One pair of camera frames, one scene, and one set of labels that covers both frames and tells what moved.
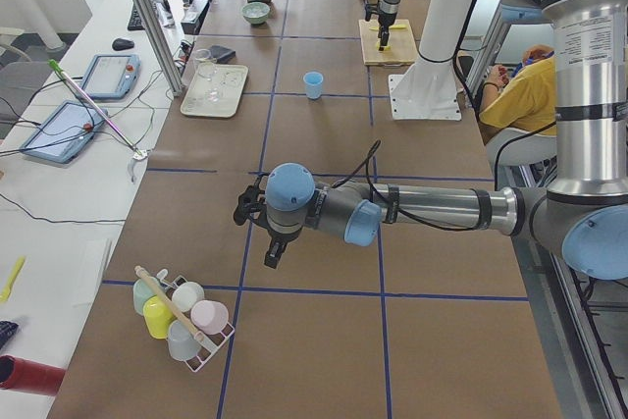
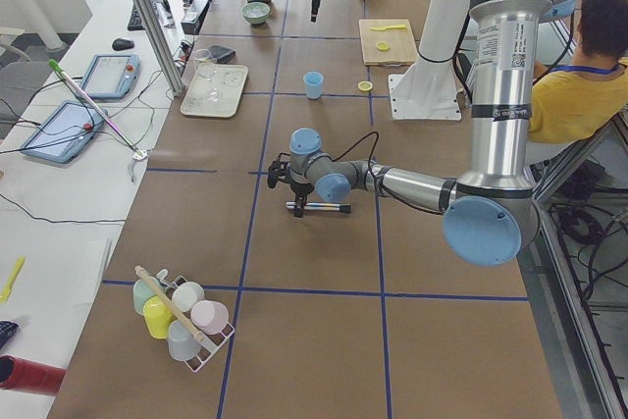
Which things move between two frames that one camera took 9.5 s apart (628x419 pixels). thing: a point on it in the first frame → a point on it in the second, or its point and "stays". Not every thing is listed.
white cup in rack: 186,294 stays
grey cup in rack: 183,343 stays
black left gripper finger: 273,253 → 298,211
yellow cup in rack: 157,317 stays
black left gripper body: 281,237 → 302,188
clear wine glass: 206,68 stays
